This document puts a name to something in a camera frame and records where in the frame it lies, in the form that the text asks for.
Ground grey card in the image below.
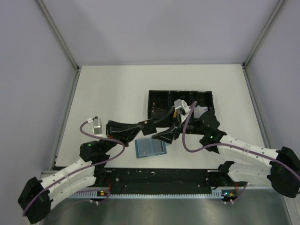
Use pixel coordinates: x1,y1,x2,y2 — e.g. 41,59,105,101
152,139,165,154

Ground black three-compartment tray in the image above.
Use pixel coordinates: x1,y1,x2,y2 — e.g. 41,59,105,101
148,90,215,121

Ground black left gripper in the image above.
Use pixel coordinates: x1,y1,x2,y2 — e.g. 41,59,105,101
99,120,145,155

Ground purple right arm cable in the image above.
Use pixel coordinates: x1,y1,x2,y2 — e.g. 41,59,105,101
181,101,300,179

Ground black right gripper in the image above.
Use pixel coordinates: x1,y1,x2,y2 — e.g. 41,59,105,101
152,107,207,143

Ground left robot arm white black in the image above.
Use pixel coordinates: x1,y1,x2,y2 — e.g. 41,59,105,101
17,119,144,224

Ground aluminium frame profile left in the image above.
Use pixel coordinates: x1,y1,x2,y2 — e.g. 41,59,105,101
39,171,62,181

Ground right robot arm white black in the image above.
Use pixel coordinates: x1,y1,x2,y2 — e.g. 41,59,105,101
153,109,300,198

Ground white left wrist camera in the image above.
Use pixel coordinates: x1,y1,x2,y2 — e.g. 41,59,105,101
87,116,103,137

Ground blue leather card holder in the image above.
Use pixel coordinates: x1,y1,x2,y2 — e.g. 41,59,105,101
135,138,167,158

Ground black VIP cards stack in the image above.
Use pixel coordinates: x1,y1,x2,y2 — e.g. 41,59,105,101
150,99,167,118

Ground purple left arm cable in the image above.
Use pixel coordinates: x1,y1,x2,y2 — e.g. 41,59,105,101
22,121,126,218

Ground dark card in left sleeve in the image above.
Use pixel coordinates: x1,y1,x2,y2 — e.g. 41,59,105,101
138,140,150,157

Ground silver cards stack in tray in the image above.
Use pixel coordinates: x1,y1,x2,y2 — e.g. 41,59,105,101
194,105,208,119

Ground light blue cable duct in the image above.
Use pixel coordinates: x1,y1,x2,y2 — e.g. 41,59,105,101
70,188,237,200

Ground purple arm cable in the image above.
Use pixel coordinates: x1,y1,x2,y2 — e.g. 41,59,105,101
181,101,300,179
22,121,126,218

